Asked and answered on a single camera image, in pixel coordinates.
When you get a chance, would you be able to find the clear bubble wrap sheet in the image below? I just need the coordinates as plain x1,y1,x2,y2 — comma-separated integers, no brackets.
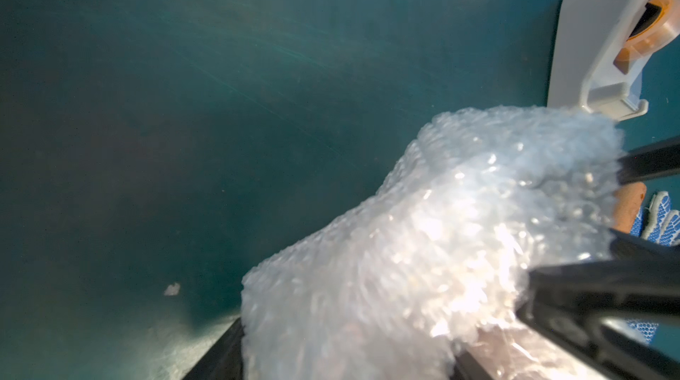
241,107,623,379

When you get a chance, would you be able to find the blue dotted work glove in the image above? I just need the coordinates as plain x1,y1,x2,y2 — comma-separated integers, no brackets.
627,191,679,345

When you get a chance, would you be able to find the blue hand rake wooden handle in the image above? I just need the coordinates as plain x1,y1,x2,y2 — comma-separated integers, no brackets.
613,182,647,233

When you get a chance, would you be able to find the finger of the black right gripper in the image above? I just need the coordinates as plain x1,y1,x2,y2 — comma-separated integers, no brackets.
516,231,679,379
617,136,680,185

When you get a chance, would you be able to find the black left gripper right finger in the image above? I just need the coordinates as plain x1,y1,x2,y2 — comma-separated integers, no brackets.
451,352,493,380

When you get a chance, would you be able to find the white tape dispenser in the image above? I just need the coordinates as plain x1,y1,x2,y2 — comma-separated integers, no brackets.
547,0,679,121

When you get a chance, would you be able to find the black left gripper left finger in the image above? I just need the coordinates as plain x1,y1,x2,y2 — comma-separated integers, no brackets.
183,318,244,380

